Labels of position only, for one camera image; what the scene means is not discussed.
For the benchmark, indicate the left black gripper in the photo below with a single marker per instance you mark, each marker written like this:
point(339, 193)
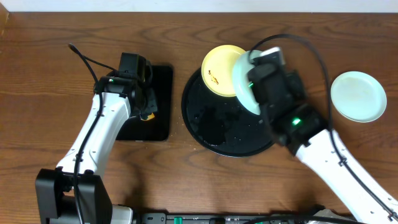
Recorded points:
point(149, 101)

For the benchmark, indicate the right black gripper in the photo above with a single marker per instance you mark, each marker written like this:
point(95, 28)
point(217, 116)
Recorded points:
point(259, 78)

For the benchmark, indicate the green yellow sponge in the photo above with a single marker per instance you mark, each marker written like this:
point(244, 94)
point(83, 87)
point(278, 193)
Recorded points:
point(147, 117)

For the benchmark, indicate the mint plate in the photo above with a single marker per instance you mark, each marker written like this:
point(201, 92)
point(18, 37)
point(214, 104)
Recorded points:
point(358, 97)
point(242, 85)

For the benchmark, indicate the yellow plate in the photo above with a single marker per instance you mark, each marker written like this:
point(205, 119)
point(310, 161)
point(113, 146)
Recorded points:
point(217, 69)

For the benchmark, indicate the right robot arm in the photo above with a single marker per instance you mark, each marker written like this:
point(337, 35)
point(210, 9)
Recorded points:
point(312, 139)

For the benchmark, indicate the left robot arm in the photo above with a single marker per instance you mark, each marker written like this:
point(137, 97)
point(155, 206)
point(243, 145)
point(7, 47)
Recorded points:
point(74, 192)

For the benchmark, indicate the black rectangular tray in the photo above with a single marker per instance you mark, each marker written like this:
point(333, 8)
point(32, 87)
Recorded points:
point(157, 129)

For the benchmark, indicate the black round tray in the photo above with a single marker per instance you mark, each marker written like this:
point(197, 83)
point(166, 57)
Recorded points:
point(222, 124)

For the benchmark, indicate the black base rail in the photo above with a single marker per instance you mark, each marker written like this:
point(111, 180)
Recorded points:
point(324, 216)

